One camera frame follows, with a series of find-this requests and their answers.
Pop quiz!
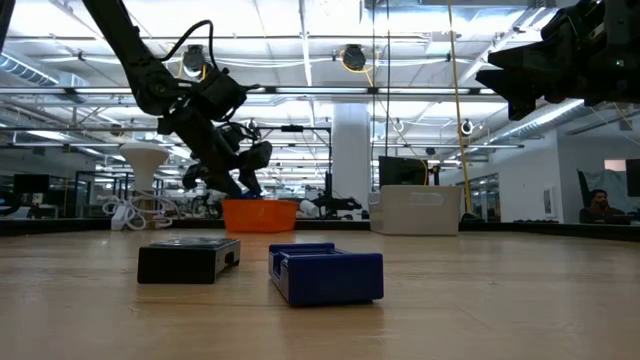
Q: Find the white cylinder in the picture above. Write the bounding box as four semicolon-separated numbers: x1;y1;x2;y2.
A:
298;198;321;219

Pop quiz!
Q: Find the black adapter box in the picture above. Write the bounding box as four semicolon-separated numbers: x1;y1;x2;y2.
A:
136;237;242;285

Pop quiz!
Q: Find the small black monitor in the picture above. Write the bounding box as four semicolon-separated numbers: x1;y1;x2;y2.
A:
13;173;51;195

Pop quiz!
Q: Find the orange plastic basket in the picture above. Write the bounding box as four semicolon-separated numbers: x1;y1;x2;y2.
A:
221;198;300;234

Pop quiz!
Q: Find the person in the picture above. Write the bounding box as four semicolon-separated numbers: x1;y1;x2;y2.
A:
578;188;632;225

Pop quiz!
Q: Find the yellow hanging cable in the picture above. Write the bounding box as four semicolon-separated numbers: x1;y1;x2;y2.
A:
446;0;474;217

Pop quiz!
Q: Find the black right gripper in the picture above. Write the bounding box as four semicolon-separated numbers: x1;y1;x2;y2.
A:
475;0;640;121

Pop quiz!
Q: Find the black monitor screen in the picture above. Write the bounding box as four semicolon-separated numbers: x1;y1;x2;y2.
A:
378;155;430;189

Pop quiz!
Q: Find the black hanging cable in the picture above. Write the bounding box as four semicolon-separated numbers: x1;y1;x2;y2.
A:
384;0;392;157

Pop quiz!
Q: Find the white coiled cable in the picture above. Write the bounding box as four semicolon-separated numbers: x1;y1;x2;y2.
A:
102;189;182;232

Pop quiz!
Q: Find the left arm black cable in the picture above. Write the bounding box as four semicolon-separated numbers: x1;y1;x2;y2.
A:
158;19;217;69

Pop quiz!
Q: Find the dark blue adapter box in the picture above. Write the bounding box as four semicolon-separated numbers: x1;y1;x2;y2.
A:
267;242;385;307

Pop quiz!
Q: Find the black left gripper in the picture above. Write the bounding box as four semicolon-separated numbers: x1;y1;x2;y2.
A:
158;104;274;199

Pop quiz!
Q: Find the black aluminium rig frame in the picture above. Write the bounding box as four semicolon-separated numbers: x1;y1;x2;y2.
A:
0;217;640;244

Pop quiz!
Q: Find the black gantry frame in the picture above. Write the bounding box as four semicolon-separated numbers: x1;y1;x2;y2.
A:
249;124;334;201

